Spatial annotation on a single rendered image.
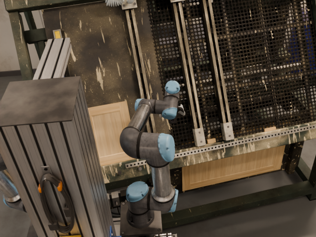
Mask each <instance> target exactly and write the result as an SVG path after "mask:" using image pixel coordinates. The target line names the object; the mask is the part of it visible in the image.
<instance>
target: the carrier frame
mask: <svg viewBox="0 0 316 237"><path fill-rule="evenodd" d="M303 144H304V141H302V142H296V143H292V144H287V145H285V149H284V155H283V159H282V164H281V168H280V169H279V170H275V171H271V172H266V173H262V174H257V175H252V176H248V177H244V178H239V179H235V180H231V181H226V182H221V183H217V184H212V185H208V186H204V187H200V188H195V189H191V190H185V191H182V170H181V167H180V168H176V169H171V170H170V179H171V184H172V185H173V187H174V189H176V190H178V194H180V193H184V192H189V191H193V190H198V189H203V188H207V187H211V186H215V185H220V184H224V183H228V182H234V181H238V180H242V179H247V178H251V177H255V176H260V175H264V174H269V173H274V172H278V171H282V170H285V171H286V172H287V174H293V173H294V171H296V172H297V174H298V175H299V177H300V178H301V179H302V180H303V182H299V183H295V184H290V185H286V186H282V187H278V188H273V189H269V190H264V191H260V192H256V193H252V194H248V195H243V196H239V197H234V198H230V199H225V200H222V201H217V202H213V203H209V204H205V205H199V206H196V207H191V208H187V209H183V210H179V211H174V212H170V213H165V214H162V215H161V220H162V229H166V228H170V227H174V226H178V225H183V224H186V223H190V222H195V221H199V220H204V219H208V218H212V217H216V216H220V215H224V214H228V213H233V212H237V211H242V210H245V209H249V208H254V207H258V206H262V205H267V204H271V203H275V202H279V201H283V200H287V199H291V198H296V197H301V196H304V195H306V196H307V198H308V199H309V201H312V200H316V156H315V160H314V163H313V166H312V169H310V168H309V167H308V165H307V164H306V163H305V162H304V160H303V159H302V158H301V152H302V148H303Z"/></svg>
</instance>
